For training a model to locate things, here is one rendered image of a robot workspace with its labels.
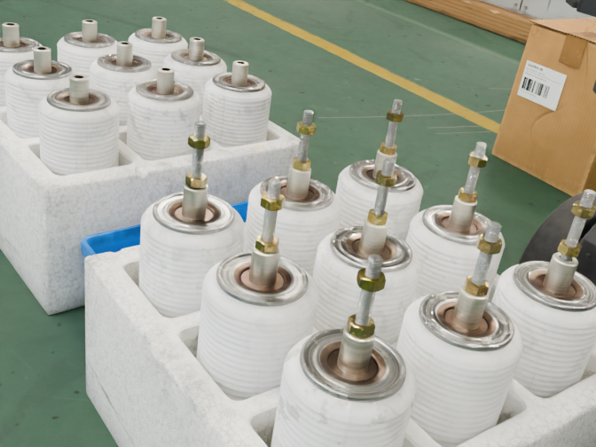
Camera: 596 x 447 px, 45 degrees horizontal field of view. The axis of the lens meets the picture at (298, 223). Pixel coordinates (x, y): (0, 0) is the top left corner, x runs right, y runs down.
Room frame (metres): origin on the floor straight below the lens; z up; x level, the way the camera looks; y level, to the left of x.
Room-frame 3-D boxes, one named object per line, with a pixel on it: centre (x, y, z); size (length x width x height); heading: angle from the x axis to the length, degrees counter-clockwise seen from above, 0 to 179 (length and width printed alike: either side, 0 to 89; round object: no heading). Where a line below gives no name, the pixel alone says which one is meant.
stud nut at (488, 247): (0.48, -0.14, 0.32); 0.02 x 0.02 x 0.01; 55
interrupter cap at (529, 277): (0.55, -0.24, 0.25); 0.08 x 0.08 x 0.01
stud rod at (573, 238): (0.55, -0.24, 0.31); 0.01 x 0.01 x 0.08
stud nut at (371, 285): (0.40, -0.05, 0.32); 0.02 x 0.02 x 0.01; 10
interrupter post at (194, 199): (0.58, 0.10, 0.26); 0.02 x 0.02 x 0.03
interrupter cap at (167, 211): (0.58, 0.10, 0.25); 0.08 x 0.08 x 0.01
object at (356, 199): (0.73, -0.09, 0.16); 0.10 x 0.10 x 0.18
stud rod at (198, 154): (0.58, 0.10, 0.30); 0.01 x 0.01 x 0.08
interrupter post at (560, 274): (0.55, -0.24, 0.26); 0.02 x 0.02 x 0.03
